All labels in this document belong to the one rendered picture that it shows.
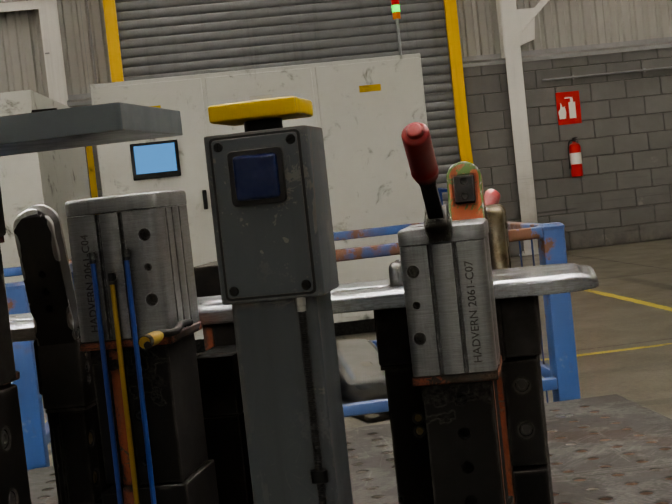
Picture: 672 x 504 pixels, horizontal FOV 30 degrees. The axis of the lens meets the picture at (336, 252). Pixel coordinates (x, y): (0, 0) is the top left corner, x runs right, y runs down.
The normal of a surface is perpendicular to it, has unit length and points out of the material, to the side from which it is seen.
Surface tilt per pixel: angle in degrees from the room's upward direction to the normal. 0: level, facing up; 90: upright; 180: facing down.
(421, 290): 90
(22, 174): 90
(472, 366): 90
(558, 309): 90
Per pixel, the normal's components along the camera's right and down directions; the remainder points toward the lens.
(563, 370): 0.13, 0.04
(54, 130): -0.17, 0.07
